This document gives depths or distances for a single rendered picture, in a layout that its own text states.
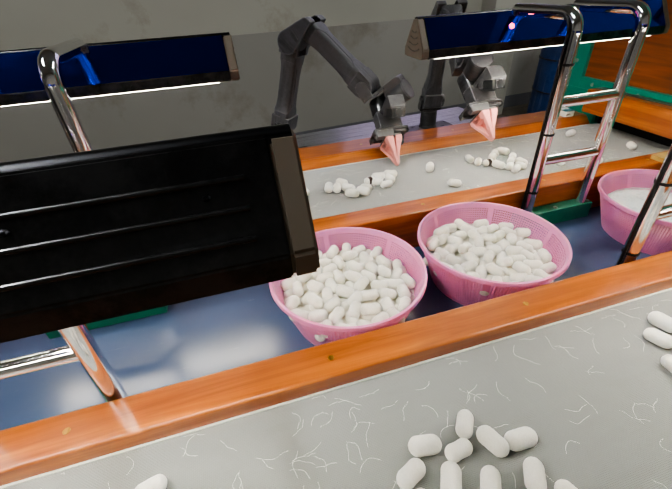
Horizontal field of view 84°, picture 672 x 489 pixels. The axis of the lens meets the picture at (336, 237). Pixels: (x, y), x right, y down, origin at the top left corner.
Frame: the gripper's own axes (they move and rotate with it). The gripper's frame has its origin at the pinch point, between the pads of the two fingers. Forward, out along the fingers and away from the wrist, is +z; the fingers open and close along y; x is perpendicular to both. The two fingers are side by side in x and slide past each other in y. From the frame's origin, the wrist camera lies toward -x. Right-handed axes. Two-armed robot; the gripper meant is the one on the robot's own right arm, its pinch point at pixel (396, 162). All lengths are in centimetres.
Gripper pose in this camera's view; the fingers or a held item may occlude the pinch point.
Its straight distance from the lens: 107.4
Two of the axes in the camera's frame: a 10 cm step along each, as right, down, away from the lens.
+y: 9.6, -1.8, 2.2
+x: -1.6, 2.7, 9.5
